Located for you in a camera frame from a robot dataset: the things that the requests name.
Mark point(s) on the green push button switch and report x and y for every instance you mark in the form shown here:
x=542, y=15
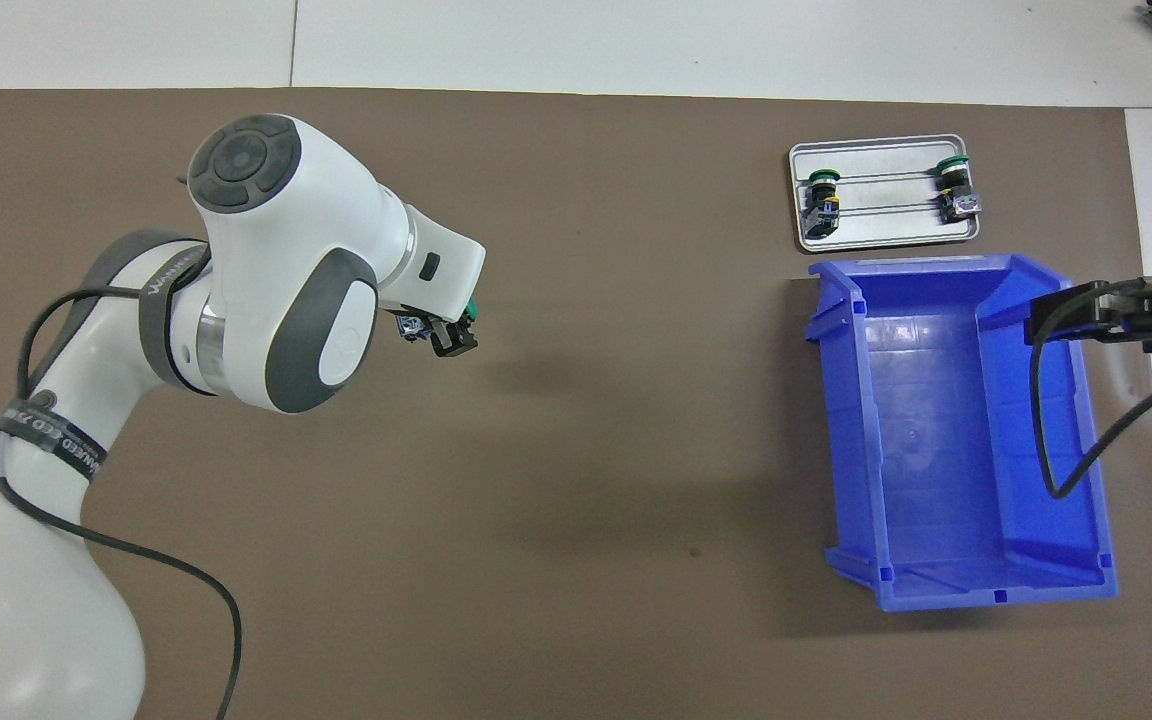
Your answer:
x=411, y=327
x=958, y=195
x=821, y=205

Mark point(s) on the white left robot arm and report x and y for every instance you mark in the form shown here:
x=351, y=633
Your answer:
x=266, y=260

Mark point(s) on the brown table mat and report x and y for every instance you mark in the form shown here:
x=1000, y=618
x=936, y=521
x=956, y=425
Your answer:
x=586, y=450

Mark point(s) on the blue plastic storage bin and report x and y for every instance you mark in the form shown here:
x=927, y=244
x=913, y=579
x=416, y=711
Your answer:
x=936, y=450

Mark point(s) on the silver metal tray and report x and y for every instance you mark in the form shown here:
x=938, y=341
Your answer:
x=886, y=155

